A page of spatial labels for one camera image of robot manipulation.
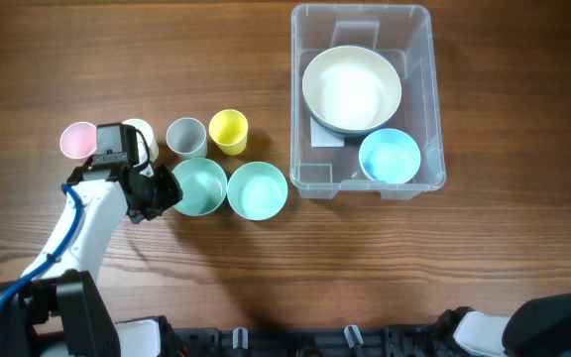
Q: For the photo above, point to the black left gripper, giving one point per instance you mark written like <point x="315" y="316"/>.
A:
<point x="172" y="196"/>

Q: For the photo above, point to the cream cup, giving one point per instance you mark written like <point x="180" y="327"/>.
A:
<point x="146" y="129"/>

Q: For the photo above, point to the mint green small bowl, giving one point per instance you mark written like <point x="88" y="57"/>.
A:
<point x="203" y="184"/>

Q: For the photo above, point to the grey cup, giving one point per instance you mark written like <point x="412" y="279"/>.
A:
<point x="187" y="137"/>

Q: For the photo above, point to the pink cup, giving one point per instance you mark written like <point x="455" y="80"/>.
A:
<point x="78" y="141"/>

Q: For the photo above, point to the dark blue large bowl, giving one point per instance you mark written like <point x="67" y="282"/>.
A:
<point x="341" y="132"/>

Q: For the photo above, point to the cream large bowl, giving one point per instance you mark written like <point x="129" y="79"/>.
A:
<point x="352" y="87"/>

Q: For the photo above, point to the clear plastic storage bin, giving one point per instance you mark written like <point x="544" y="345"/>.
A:
<point x="403" y="35"/>

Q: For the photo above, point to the light blue small bowl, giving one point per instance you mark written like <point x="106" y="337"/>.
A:
<point x="389" y="155"/>

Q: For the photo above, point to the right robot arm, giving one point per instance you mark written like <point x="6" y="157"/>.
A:
<point x="541" y="327"/>

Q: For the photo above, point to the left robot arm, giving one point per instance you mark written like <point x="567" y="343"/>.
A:
<point x="55" y="308"/>

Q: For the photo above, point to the yellow cup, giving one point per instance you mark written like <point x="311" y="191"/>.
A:
<point x="229" y="129"/>

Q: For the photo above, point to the white paper label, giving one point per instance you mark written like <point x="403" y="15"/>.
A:
<point x="321" y="137"/>

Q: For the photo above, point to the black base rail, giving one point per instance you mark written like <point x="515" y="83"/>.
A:
<point x="390" y="341"/>

